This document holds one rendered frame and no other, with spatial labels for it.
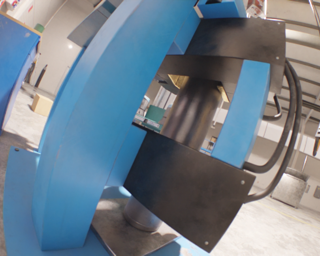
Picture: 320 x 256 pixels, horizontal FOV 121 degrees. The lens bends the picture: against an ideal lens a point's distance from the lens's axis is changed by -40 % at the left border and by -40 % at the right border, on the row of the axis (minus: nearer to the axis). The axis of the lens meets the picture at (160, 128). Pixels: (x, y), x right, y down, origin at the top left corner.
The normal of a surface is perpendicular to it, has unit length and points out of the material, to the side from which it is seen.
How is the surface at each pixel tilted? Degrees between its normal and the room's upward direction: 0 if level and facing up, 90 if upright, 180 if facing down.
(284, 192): 90
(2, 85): 90
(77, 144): 90
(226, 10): 180
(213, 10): 180
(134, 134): 90
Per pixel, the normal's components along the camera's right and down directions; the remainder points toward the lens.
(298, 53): -0.48, 0.87
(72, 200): 0.71, 0.29
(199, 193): -0.57, -0.29
